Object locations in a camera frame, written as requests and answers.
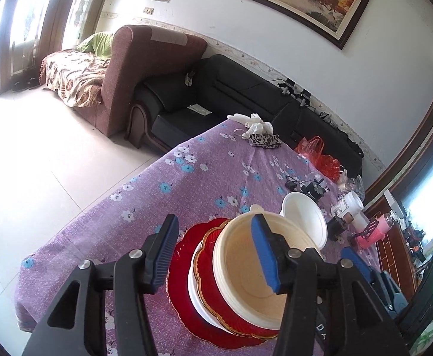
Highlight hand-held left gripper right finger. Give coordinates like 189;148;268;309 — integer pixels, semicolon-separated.
251;215;410;356

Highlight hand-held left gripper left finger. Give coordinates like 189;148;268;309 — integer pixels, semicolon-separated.
22;213;180;356

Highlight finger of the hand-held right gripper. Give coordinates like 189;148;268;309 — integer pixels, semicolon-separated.
340;247;410;316

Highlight large beige bowl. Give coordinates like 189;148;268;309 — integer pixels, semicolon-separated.
213;204;315;330

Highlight large red glass plate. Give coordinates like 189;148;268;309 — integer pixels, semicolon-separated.
166;217;273;349

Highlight large white bowl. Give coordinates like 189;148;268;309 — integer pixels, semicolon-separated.
187;241;232;332

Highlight small red glass plate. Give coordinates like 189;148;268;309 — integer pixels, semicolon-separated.
194;226;280;340

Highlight pink bottle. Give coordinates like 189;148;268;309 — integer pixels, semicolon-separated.
355;209;397;249

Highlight deep white bowl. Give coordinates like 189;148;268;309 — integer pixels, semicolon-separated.
280;192;328;251

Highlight white lidded jar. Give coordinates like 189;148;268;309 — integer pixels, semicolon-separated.
331;191;364;227

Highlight purple floral tablecloth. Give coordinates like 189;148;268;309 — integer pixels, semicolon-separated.
14;119;382;356

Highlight small black device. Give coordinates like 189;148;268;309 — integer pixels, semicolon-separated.
285;178;330;200

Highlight clear glass bowl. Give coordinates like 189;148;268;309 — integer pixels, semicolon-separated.
307;171;336;190

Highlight red plastic bag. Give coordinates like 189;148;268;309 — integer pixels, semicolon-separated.
294;136;341;182

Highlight leopard print cloth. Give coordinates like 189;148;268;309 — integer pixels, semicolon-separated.
248;133;282;150

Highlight white gloves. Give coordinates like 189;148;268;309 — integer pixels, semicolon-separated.
227;113;274;136

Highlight black gadget on stand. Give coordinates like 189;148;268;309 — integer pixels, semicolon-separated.
298;89;314;109
278;78;297;96

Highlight black leather sofa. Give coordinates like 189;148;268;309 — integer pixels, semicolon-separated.
125;54;363;182

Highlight brown armchair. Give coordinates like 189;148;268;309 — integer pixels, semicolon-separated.
72;25;208;138

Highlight floral blanket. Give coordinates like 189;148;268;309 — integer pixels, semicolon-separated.
39;49;109;108

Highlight black shoes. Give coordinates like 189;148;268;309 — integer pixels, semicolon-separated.
12;75;40;92

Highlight green pillow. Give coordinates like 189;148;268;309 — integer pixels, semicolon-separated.
76;32;114;54

